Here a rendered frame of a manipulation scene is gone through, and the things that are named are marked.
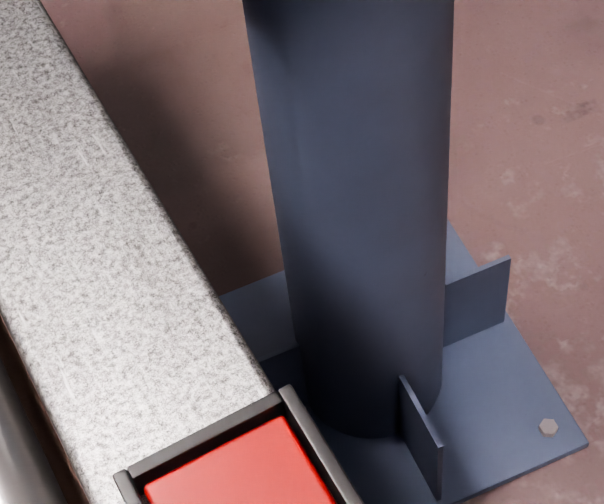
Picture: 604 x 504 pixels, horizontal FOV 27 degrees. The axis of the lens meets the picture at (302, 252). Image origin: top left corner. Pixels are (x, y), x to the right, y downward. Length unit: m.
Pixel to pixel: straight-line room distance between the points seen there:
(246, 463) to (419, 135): 0.62
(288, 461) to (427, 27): 0.56
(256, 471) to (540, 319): 1.14
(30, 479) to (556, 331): 1.15
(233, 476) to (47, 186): 0.18
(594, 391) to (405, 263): 0.43
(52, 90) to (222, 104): 1.21
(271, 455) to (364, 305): 0.77
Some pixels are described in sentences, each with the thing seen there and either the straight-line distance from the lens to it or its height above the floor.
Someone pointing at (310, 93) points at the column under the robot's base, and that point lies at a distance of 1.00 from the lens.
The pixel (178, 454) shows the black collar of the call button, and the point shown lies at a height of 0.93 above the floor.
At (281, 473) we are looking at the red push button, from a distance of 0.47.
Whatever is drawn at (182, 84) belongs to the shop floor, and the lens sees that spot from 1.86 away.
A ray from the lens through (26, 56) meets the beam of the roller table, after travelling 0.64.
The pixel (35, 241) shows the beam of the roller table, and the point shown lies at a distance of 0.56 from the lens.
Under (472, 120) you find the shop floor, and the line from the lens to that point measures 1.78.
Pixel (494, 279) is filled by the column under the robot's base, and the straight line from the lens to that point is 1.48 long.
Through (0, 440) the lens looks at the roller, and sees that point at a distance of 0.51.
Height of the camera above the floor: 1.36
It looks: 55 degrees down
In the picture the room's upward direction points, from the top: 8 degrees counter-clockwise
